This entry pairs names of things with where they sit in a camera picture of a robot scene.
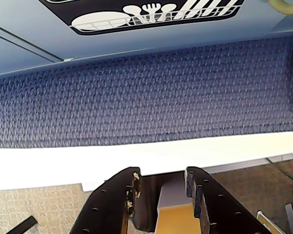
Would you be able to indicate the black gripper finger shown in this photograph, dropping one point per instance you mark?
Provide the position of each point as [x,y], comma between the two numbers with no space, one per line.
[222,209]
[105,209]

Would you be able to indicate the silver metal rod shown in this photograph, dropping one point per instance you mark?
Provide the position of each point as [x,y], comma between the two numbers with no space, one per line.
[266,220]

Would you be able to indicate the yellow and grey box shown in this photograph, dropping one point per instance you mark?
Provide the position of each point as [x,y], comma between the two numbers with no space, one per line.
[175,219]

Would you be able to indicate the black bar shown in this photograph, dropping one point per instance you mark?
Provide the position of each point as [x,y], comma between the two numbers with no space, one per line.
[22,225]

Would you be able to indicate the blue woven mat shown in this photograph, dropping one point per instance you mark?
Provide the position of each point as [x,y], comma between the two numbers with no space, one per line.
[146,97]

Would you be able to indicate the blue toy kitchen body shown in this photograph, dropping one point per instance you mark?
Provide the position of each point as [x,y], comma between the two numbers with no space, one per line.
[22,41]

